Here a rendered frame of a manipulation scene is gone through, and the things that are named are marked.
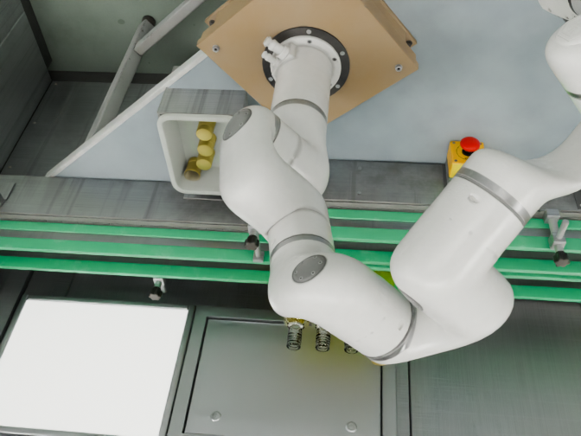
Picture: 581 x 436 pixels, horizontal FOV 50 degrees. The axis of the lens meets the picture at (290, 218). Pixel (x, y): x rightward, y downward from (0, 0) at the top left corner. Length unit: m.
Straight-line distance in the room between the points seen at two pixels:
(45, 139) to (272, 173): 1.39
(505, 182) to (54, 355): 1.16
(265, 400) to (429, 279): 0.83
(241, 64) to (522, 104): 0.56
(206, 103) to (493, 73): 0.56
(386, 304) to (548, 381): 0.87
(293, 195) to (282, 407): 0.67
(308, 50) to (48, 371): 0.90
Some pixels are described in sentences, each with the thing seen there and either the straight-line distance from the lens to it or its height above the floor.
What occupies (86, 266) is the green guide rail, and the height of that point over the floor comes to 0.95.
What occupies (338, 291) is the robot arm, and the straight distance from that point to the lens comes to 0.65.
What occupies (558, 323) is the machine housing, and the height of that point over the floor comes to 0.94.
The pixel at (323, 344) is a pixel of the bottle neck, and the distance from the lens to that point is 1.28.
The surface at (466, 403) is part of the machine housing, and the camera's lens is 1.45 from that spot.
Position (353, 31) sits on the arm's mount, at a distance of 1.11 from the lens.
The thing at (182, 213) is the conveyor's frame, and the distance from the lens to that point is 1.46.
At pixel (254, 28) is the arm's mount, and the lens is 1.12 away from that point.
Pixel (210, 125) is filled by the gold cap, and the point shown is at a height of 0.80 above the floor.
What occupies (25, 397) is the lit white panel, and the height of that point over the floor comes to 1.24.
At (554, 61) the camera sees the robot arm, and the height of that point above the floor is 1.24.
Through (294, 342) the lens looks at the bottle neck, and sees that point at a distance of 1.29.
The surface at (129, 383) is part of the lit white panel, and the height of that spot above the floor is 1.19.
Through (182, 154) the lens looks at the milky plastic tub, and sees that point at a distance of 1.43.
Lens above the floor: 1.77
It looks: 41 degrees down
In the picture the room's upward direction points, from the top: 173 degrees counter-clockwise
